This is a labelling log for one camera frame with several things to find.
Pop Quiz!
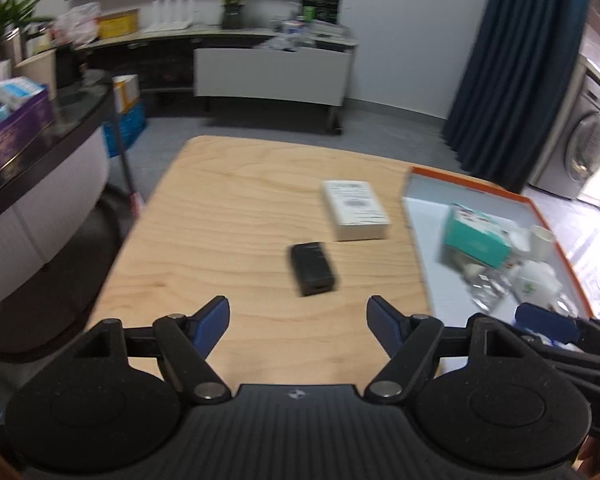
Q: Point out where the dark blue curtain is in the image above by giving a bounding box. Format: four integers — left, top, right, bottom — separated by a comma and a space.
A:
442, 0, 590, 192

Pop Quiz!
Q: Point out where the orange white shallow tray box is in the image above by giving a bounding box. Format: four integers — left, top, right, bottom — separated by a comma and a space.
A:
402, 168, 593, 325

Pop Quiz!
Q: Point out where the stainless steel thermos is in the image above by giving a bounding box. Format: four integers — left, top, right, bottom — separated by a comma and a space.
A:
2, 25, 23, 65

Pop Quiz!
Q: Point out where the purple patterned box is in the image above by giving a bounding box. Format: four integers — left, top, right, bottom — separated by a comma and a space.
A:
0, 89, 55, 171

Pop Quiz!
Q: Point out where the blue plastic bag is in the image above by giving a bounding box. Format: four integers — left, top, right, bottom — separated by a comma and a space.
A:
102, 101, 147, 158

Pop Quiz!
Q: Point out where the white yellow cardboard box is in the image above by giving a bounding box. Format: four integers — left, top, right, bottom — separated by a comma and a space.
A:
112, 74, 140, 114

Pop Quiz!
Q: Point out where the white power adapter box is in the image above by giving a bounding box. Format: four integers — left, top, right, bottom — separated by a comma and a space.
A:
322, 180, 391, 242

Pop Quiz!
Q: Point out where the black power adapter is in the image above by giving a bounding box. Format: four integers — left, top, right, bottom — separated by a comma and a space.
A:
288, 242, 337, 297

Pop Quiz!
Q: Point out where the white plug-in device lower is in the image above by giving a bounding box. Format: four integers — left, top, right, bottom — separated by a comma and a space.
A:
512, 260, 562, 309

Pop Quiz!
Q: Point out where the teal white bandage box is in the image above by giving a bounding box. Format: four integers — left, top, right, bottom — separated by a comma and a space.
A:
442, 203, 512, 268

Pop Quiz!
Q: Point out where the black green display box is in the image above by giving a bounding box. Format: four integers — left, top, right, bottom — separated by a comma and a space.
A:
300, 0, 341, 25

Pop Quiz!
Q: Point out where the white plastic bag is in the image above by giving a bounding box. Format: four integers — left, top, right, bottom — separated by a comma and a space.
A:
53, 2, 102, 47

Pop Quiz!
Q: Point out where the silver washing machine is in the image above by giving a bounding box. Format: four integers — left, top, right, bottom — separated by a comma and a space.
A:
528, 55, 600, 200

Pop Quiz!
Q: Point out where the white tv console cabinet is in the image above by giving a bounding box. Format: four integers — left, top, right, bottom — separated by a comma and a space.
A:
78, 26, 358, 134

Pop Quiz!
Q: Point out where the white wifi router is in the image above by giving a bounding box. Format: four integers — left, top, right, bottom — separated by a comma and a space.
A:
144, 0, 196, 34

